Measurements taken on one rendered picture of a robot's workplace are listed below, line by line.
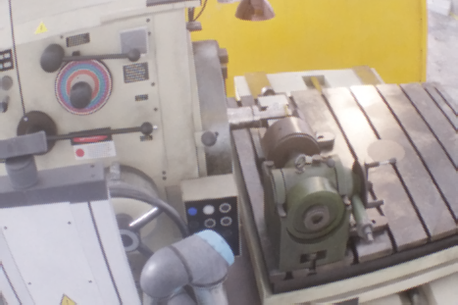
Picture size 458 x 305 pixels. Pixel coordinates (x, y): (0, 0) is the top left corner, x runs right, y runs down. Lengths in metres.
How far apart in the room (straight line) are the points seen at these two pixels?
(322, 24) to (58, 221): 3.43
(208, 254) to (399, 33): 3.32
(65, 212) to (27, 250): 0.15
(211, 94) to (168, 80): 0.27
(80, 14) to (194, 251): 0.69
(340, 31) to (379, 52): 0.38
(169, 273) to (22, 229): 0.50
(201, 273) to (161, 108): 0.46
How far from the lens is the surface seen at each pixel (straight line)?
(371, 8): 4.38
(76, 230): 1.10
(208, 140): 1.66
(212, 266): 1.52
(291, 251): 1.86
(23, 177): 1.03
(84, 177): 1.04
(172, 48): 1.58
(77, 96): 1.53
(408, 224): 2.13
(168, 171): 1.76
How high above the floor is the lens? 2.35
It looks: 31 degrees down
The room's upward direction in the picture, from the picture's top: 4 degrees counter-clockwise
